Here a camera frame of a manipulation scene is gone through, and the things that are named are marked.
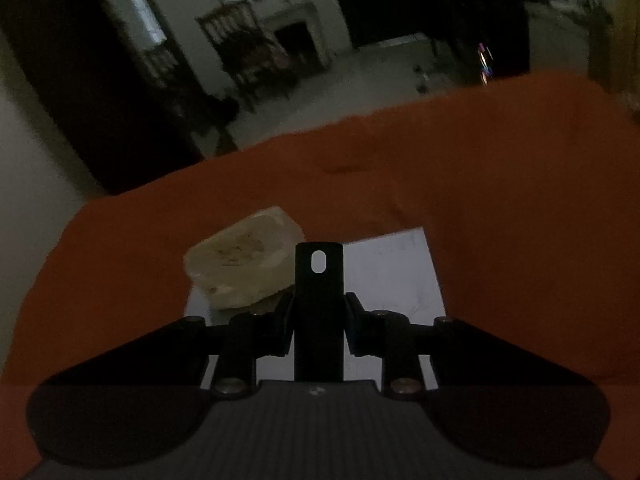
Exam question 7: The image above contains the orange table cloth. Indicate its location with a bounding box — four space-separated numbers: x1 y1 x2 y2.
0 70 640 480

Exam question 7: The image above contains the wooden chair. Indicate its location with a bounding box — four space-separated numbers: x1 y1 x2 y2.
195 0 302 113

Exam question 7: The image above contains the computer tower with coloured lights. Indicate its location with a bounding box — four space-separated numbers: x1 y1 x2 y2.
470 7 532 86

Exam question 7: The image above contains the white fireplace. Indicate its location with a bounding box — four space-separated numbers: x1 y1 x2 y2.
260 2 334 77

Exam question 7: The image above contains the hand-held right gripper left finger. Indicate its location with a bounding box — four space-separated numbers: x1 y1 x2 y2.
37 291 297 401

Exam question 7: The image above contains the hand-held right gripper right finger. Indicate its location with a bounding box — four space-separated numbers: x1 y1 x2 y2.
344 291 603 401

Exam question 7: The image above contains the dark wardrobe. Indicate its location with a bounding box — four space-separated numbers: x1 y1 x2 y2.
0 0 238 196

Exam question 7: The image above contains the office chair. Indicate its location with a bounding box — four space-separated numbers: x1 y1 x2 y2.
412 35 453 95

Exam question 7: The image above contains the white flat box lid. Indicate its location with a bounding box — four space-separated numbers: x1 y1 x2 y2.
185 227 447 387

